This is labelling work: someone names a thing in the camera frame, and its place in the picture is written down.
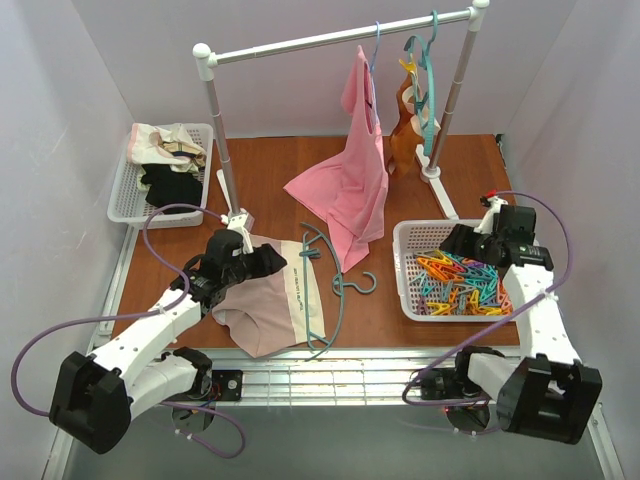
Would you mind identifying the mauve underwear white waistband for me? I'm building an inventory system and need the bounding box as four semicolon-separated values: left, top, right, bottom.
211;235;325;358

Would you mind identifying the teal clothes hanger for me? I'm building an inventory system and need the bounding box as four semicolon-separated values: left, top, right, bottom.
299;222;378;362

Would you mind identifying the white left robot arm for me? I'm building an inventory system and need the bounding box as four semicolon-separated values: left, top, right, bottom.
48;230;287;454

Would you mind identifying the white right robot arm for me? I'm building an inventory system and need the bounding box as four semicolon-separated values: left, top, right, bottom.
441;196;602;444

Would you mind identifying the brown beige underwear hanging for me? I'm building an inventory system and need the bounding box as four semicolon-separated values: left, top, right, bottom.
386;74;429;179

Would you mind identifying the teal hanger on right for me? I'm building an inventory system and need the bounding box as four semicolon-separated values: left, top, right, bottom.
404;10;439;156

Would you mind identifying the yellow clothespin on hanger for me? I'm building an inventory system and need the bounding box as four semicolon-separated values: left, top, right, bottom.
399;56;419;81

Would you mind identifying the blue thin hanger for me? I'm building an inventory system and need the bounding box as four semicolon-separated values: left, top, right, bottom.
369;21;381;124

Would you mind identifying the pile of coloured clothespins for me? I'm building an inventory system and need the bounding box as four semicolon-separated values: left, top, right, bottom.
407;250;513;316

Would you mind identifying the white clothespin basket right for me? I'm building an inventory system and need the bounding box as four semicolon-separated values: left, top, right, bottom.
392;220;505;323

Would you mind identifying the white clothes rack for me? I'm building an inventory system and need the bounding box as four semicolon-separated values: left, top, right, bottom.
192;0;491;251

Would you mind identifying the black garment in basket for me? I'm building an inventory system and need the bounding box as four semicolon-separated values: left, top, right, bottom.
140;164;203;214

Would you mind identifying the white laundry basket left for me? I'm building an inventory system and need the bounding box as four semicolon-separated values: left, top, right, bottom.
107;123;215;229

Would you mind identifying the pink t-shirt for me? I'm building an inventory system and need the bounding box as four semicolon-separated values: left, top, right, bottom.
284;47;389;273

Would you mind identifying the cream pink garment in basket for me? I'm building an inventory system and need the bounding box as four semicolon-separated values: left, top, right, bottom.
126;123;207;173

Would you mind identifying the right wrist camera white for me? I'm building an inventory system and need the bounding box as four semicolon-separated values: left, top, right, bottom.
474;190;509;234

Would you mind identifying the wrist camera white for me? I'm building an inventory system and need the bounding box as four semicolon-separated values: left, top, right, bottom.
474;190;509;234
221;210;254;254

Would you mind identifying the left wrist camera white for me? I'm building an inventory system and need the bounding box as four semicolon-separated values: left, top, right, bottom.
221;210;254;254

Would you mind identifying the aluminium mounting rail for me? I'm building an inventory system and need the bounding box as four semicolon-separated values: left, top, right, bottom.
64;347;601;409

